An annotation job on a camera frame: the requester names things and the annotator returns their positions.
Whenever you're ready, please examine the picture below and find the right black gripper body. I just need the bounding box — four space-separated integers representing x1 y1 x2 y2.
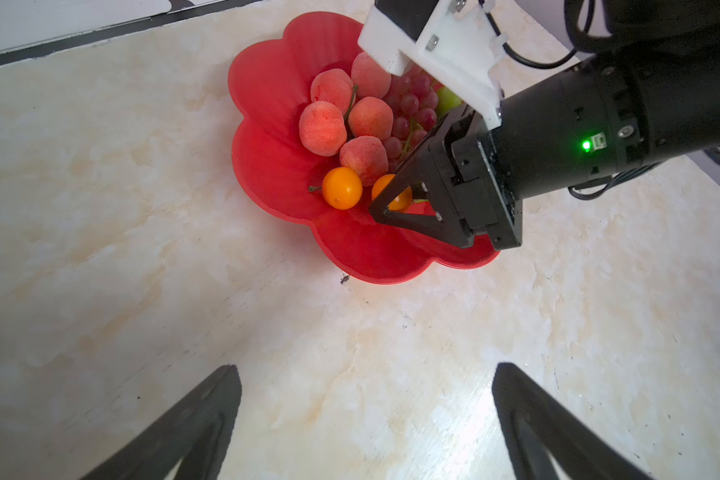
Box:
425 105 522 251

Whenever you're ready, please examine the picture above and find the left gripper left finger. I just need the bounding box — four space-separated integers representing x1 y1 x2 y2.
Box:
85 365 242 479

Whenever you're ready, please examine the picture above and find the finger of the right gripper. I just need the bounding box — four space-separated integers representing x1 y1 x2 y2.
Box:
369 204 474 249
371 116 464 210

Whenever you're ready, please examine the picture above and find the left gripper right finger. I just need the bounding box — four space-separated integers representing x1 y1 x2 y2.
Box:
492 362 649 479

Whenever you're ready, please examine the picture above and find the fake peach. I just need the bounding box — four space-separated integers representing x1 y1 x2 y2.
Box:
339 136 389 186
299 101 347 157
348 97 394 140
350 52 391 99
310 68 354 115

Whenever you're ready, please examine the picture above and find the green pear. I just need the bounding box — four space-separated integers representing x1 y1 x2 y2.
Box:
436 86 463 118

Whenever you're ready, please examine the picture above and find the lone orange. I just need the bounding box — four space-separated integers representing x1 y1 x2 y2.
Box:
308 167 363 210

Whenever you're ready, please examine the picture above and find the purple fake grape bunch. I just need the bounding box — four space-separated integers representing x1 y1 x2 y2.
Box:
382 65 439 173

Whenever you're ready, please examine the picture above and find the red flower-shaped fruit bowl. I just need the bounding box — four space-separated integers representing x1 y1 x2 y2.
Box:
228 11 498 284

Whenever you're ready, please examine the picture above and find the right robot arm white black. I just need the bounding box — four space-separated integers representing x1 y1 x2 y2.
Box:
358 1 720 250

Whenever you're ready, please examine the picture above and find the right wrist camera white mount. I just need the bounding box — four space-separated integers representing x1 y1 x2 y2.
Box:
358 0 507 129

